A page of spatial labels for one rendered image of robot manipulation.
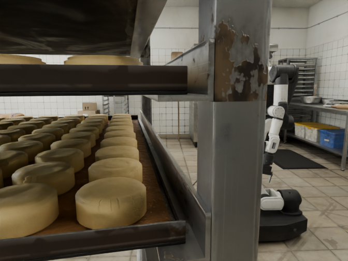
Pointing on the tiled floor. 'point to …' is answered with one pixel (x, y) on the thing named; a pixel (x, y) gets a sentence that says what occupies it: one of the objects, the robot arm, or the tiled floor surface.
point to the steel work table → (315, 121)
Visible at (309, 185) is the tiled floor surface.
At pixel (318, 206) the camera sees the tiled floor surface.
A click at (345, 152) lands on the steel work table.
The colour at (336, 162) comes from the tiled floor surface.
